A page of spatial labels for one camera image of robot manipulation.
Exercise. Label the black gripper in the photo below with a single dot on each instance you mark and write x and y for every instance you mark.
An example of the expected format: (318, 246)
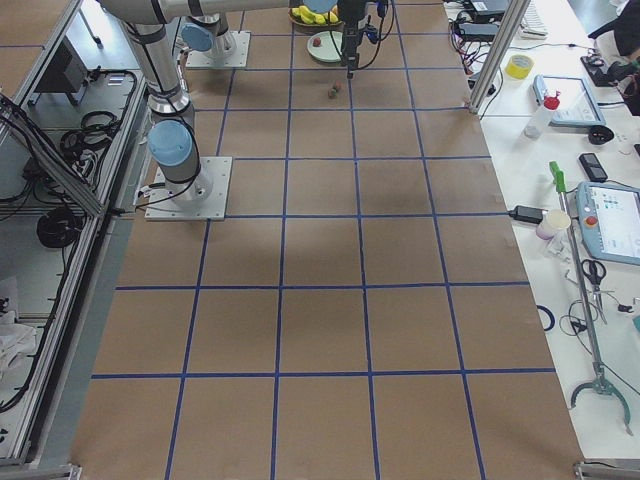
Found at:
(348, 12)

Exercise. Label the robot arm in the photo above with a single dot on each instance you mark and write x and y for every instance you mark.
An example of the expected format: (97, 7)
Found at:
(171, 140)
(320, 4)

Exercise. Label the light green plate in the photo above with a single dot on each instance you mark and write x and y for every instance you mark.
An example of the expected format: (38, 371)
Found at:
(329, 51)

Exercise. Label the wicker basket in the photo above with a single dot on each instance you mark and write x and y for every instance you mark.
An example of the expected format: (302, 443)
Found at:
(316, 26)

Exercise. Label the yellow banana bunch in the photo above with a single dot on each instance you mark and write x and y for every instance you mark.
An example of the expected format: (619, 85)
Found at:
(307, 17)

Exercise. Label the yellow tape roll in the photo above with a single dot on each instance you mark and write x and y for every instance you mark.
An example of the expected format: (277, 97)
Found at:
(519, 66)

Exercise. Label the clear squeeze bottle red cap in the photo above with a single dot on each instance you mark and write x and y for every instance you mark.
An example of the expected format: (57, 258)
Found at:
(542, 117)

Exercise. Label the black power adapter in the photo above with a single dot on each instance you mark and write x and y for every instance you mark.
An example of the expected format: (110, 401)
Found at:
(527, 214)

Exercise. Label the teach pendant far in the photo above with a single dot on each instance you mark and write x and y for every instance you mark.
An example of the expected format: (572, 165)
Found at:
(578, 107)

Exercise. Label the teach pendant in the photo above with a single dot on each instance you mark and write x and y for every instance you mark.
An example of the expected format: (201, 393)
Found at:
(578, 107)
(609, 221)

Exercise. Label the white paper cup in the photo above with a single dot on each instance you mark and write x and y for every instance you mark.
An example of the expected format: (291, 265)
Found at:
(553, 223)

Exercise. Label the teach pendant near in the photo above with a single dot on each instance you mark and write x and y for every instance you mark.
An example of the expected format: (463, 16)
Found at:
(609, 221)

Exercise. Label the black scissors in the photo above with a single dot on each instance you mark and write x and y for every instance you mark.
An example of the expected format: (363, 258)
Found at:
(595, 272)

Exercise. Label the reacher grabber tool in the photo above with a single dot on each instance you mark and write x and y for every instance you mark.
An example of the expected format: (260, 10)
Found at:
(599, 384)

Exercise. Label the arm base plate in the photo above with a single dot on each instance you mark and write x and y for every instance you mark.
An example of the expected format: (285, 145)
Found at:
(227, 51)
(206, 198)

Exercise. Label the aluminium frame post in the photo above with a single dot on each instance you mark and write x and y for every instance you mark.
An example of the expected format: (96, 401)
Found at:
(508, 27)

